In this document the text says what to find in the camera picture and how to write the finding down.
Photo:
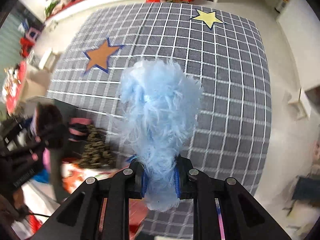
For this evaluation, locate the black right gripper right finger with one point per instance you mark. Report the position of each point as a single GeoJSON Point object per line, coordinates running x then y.
{"type": "Point", "coordinates": [223, 209]}

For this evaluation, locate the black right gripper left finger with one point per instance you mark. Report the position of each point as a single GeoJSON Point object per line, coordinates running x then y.
{"type": "Point", "coordinates": [97, 209]}

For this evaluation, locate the pink black knitted item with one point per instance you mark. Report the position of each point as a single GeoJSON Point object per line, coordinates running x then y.
{"type": "Point", "coordinates": [78, 129]}

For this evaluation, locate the leopard print scrunchie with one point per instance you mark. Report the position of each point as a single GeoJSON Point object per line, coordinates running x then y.
{"type": "Point", "coordinates": [97, 154]}

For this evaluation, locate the light blue fluffy plush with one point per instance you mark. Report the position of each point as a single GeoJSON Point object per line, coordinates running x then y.
{"type": "Point", "coordinates": [159, 103]}

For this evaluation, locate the orange cartoon fox package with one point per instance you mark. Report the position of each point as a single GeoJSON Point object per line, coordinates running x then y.
{"type": "Point", "coordinates": [73, 176]}

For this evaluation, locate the round red side table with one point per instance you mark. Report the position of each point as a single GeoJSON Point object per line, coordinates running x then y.
{"type": "Point", "coordinates": [23, 83]}

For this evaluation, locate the grey checkered star rug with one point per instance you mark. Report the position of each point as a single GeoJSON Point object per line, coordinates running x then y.
{"type": "Point", "coordinates": [223, 51]}

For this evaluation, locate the small white wooden stool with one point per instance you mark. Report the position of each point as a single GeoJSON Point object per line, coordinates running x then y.
{"type": "Point", "coordinates": [49, 60]}

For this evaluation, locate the pink plastic stool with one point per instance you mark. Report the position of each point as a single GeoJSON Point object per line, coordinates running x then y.
{"type": "Point", "coordinates": [32, 34]}

